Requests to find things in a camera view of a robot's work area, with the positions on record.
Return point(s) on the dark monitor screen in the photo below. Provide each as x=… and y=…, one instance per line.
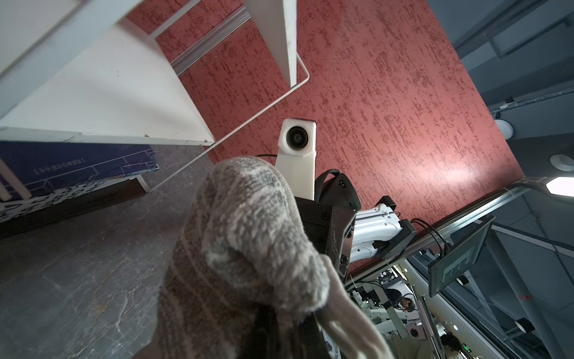
x=459, y=258

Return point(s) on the right aluminium corner post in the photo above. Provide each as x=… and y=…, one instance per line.
x=559, y=188

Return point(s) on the left aluminium corner post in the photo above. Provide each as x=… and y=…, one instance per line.
x=210, y=40

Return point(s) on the grey patterned cloth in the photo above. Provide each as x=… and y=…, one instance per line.
x=244, y=276

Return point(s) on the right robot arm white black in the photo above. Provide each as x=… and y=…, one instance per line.
x=379, y=231

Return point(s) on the aluminium corner post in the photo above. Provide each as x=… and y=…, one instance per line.
x=210, y=40
x=559, y=188

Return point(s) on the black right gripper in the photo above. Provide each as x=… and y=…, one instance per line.
x=329, y=218

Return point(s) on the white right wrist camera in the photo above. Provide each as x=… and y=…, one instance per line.
x=296, y=156

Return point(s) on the white two-tier bookshelf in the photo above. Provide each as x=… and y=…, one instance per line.
x=80, y=72

